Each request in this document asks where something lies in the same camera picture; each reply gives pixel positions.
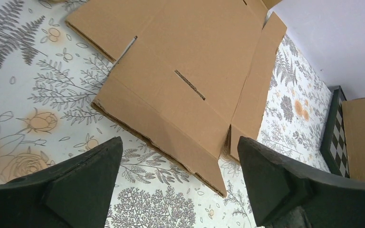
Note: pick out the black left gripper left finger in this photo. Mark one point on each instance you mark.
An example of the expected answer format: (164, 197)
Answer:
(75, 193)

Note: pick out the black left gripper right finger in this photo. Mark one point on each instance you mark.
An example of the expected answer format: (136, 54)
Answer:
(286, 193)

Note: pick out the closed brown cardboard box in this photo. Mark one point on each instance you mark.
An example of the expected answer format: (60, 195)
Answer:
(354, 127)

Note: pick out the black white chessboard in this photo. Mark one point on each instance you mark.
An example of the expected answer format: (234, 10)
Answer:
(333, 145)

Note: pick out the floral patterned table mat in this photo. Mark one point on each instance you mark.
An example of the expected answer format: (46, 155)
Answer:
(48, 77)

